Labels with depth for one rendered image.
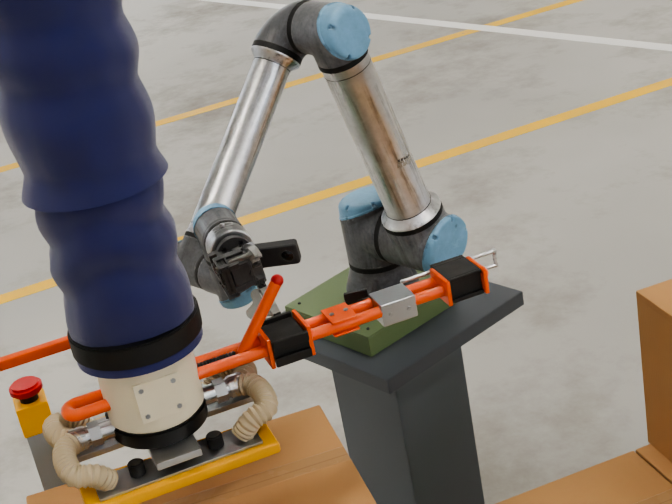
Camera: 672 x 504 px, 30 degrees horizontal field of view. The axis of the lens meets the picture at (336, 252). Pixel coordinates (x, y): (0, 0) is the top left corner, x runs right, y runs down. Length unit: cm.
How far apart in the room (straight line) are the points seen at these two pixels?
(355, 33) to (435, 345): 83
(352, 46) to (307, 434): 82
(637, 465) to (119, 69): 158
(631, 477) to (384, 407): 70
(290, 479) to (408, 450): 98
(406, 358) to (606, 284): 193
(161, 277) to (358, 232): 112
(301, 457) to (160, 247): 58
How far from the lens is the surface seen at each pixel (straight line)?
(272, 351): 221
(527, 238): 528
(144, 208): 200
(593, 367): 435
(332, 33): 265
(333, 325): 225
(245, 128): 274
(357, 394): 333
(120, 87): 194
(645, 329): 283
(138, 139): 196
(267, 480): 237
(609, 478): 292
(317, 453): 241
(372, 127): 279
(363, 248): 311
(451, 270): 234
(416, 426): 329
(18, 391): 271
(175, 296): 207
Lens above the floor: 228
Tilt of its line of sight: 25 degrees down
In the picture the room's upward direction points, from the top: 11 degrees counter-clockwise
